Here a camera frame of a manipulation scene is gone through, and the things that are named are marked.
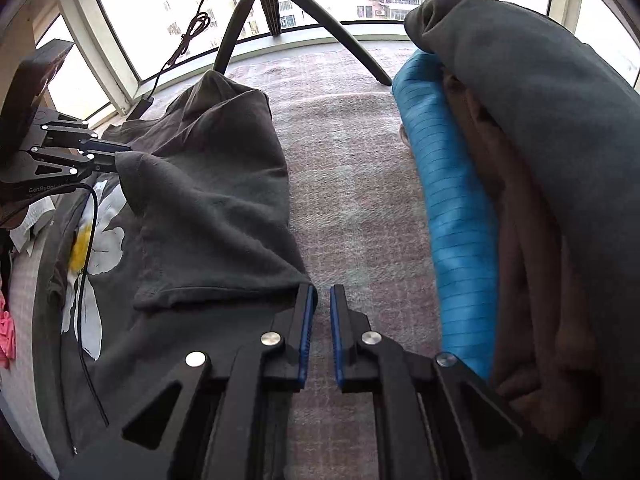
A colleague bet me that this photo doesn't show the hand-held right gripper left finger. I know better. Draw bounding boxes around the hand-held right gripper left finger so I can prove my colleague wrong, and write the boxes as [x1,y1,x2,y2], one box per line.
[60,284,319,480]

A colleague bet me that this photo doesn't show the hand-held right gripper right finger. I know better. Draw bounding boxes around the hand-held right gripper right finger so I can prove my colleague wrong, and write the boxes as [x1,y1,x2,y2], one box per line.
[330,284,581,480]

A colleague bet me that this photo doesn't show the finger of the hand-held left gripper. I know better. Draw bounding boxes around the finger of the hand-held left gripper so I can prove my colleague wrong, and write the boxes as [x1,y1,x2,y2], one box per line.
[35,110,134,154]
[20,148,119,177]

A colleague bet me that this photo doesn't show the grey daisy print t-shirt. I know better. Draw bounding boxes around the grey daisy print t-shirt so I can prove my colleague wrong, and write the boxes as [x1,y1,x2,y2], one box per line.
[35,69,312,480]

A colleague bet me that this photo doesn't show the black power adapter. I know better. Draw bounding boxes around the black power adapter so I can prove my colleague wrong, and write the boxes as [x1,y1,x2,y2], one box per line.
[125,93,157,122]

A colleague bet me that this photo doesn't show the bay window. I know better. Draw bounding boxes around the bay window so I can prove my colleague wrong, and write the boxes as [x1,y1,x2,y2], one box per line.
[35,0,640,121]

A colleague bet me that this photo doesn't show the pink plaid bed sheet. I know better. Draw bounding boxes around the pink plaid bed sheet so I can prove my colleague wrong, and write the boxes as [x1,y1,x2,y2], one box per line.
[10,47,441,480]

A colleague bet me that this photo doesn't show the blue striped cloth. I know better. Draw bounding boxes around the blue striped cloth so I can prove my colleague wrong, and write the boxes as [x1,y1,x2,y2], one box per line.
[391,51,501,382]

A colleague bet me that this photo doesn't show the pink garment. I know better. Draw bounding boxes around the pink garment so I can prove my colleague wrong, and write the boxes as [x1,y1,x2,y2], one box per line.
[0,292,18,371]

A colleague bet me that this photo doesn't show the brown folded cloth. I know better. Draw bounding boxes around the brown folded cloth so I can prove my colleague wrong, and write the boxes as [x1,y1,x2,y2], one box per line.
[442,74,603,443]

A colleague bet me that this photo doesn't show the black tripod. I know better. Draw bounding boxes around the black tripod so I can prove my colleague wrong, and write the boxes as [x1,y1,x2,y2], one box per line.
[213,0,393,87]

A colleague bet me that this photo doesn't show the dark grey folded cloth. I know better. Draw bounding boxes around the dark grey folded cloth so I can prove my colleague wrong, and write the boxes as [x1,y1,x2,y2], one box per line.
[404,0,640,466]

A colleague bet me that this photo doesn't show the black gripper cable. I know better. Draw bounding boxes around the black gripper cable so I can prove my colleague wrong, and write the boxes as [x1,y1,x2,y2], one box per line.
[47,182,111,453]

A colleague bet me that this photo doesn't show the black ring light cable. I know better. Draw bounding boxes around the black ring light cable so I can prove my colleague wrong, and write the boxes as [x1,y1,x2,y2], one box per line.
[150,0,221,101]

